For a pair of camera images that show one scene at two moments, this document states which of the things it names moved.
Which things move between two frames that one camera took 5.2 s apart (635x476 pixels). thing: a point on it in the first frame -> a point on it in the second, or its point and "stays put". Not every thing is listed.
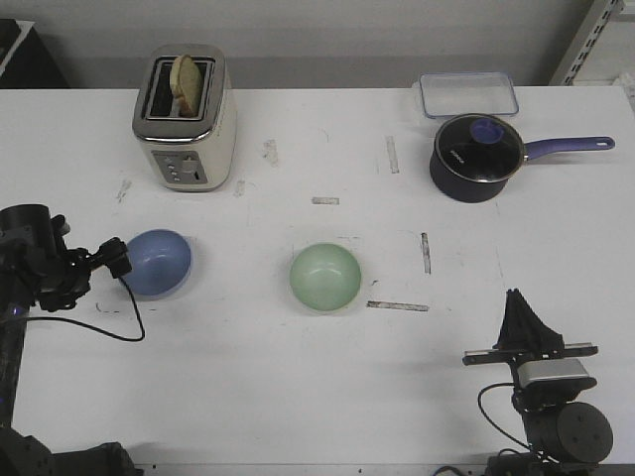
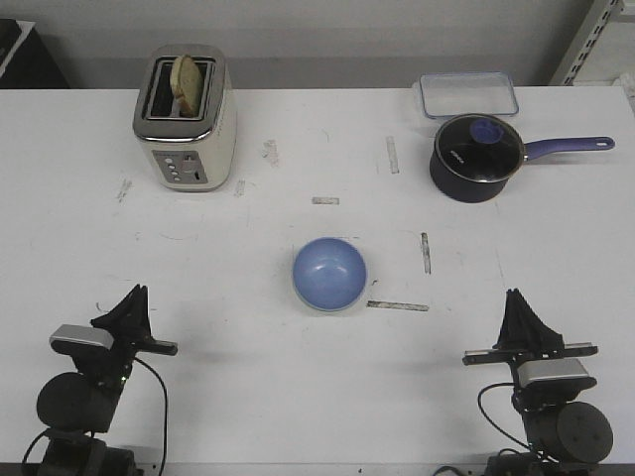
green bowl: (325, 277) -> (332, 313)
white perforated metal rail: (598, 15) stays put
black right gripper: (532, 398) stays put
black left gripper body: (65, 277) -> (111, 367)
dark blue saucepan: (474, 156) stays put
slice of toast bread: (186, 84) stays put
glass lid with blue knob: (480, 148) stays put
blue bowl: (161, 263) -> (329, 274)
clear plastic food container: (447, 94) stays put
